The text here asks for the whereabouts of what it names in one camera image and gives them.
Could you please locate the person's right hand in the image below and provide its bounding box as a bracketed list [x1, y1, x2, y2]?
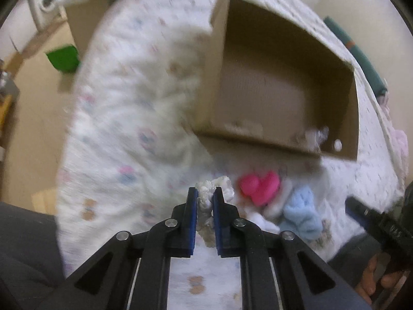
[355, 253, 408, 305]

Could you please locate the yellow wooden pallet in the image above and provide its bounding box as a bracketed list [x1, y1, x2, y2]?
[0, 98, 14, 131]

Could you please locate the white sock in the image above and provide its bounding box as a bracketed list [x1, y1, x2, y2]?
[247, 181, 292, 233]

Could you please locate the white washing machine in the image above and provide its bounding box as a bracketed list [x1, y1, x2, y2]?
[27, 0, 61, 31]

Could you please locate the pink fuzzy sock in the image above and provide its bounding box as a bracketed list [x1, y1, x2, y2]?
[239, 170, 281, 206]

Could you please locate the brown door mat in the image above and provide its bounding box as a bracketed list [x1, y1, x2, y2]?
[10, 18, 68, 59]

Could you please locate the grey bin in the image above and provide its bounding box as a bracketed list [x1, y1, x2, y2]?
[0, 69, 19, 104]

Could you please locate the white kitchen cabinet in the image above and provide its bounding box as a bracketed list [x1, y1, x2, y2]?
[0, 5, 37, 55]

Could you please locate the light blue fuzzy sock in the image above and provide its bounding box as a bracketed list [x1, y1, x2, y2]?
[279, 185, 323, 241]

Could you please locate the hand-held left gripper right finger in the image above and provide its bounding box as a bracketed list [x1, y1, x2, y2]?
[213, 186, 375, 310]

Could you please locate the green dustpan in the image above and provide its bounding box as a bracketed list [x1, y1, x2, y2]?
[46, 44, 80, 73]

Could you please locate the teal rolled mat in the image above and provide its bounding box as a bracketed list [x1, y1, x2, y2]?
[323, 16, 388, 97]

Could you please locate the cardboard box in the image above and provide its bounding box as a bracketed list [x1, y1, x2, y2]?
[193, 0, 360, 162]

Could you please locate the beige sofa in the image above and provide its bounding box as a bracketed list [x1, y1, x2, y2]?
[66, 0, 112, 55]

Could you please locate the cream fuzzy sock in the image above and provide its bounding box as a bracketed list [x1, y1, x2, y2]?
[196, 176, 237, 246]

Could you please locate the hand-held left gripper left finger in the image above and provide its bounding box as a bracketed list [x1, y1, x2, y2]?
[34, 187, 198, 310]

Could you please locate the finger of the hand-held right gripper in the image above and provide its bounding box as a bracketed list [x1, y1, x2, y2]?
[345, 196, 386, 244]

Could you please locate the pink cloth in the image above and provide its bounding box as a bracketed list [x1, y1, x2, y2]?
[377, 94, 410, 176]

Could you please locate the printed bed sheet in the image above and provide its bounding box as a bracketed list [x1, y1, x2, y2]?
[56, 0, 408, 310]

